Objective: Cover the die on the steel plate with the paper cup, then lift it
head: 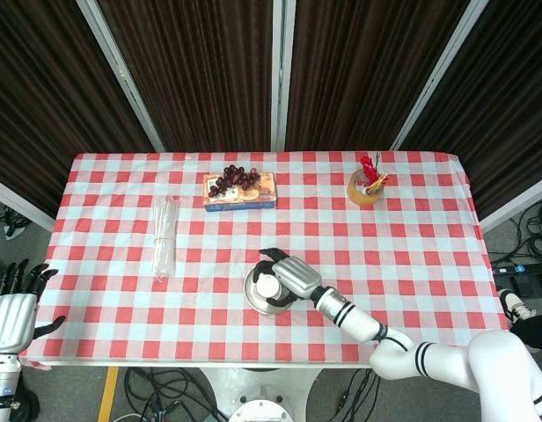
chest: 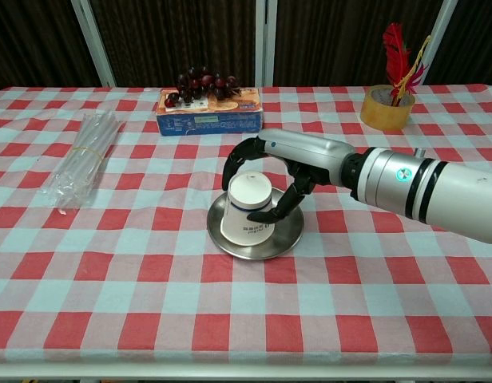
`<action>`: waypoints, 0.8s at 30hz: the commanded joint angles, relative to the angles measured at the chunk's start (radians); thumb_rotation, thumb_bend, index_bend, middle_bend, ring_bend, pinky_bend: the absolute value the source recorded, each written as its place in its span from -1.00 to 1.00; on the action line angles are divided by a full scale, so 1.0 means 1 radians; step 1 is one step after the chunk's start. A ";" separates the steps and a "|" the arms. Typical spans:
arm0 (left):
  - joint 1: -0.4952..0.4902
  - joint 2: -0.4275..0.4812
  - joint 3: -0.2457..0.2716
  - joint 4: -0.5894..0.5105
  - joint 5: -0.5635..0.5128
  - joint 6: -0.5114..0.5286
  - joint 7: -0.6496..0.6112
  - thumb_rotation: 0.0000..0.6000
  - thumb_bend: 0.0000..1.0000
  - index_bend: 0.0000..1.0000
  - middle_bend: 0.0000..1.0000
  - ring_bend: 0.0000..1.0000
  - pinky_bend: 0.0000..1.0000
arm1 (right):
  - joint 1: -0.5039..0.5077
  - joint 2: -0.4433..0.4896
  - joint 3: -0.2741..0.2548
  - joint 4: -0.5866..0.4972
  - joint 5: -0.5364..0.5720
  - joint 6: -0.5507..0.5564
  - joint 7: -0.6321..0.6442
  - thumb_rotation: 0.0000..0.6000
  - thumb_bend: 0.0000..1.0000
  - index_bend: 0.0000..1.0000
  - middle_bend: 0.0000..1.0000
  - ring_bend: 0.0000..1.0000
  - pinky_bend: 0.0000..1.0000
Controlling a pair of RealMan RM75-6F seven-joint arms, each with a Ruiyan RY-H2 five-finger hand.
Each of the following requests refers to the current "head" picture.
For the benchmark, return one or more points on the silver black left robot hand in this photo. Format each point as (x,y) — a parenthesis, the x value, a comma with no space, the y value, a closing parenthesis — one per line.
(10,314)

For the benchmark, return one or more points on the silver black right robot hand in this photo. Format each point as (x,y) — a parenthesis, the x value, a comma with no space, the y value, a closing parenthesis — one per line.
(293,274)

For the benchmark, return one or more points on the white paper cup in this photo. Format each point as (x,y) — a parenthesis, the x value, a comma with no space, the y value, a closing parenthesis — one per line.
(269,286)

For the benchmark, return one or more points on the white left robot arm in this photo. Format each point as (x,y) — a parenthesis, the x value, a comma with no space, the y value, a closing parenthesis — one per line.
(2,382)

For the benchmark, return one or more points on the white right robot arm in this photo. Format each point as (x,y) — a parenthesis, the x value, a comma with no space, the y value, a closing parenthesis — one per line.
(425,351)

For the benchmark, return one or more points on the round metal plate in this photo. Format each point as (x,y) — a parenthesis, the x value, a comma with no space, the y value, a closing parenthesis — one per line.
(258,297)

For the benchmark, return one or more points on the red white checkered tablecloth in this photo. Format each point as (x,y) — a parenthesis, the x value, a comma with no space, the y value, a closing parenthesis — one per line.
(271,220)

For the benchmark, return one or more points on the orange blue snack box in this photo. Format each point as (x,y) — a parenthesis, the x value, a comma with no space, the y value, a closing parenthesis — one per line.
(240,196)

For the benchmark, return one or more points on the amber glass with cocktail picks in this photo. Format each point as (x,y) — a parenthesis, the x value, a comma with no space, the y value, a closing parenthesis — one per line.
(365,186)

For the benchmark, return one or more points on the bunch of dark red grapes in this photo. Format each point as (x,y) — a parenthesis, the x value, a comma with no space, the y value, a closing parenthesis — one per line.
(233,176)

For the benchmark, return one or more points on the yellow floor tape strip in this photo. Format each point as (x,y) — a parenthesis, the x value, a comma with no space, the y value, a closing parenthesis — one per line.
(108,393)

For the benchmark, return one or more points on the bundle of clear plastic straws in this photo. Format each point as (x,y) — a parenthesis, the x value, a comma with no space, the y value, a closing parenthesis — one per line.
(164,239)

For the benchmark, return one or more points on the dark brown partition panel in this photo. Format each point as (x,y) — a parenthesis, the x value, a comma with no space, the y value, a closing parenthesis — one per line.
(368,72)
(500,96)
(46,92)
(200,74)

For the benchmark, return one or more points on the white black sneaker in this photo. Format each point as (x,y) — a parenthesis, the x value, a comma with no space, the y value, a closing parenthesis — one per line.
(517,307)

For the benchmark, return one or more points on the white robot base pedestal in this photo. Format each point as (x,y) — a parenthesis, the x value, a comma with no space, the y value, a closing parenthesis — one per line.
(258,395)

